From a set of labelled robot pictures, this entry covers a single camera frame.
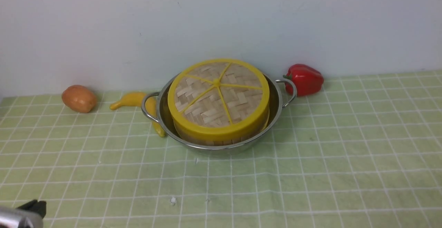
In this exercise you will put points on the brown potato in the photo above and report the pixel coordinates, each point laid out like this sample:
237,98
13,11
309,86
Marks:
79,98

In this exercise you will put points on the stainless steel pot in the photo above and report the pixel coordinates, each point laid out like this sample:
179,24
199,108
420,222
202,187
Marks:
164,119

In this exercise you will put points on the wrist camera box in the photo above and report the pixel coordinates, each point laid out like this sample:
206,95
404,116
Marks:
18,218

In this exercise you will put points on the yellow banana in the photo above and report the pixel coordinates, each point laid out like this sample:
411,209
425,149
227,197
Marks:
135,99

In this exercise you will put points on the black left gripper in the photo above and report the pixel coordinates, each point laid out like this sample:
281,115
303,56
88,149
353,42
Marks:
34,206

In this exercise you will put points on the red bell pepper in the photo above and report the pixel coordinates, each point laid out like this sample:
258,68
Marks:
307,80

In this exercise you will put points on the green checkered tablecloth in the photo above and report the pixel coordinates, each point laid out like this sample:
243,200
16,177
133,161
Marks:
363,153

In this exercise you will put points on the bamboo steamer basket yellow rim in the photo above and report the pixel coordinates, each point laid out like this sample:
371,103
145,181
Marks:
211,142

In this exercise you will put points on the woven bamboo steamer lid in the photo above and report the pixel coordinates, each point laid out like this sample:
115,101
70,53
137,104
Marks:
219,98

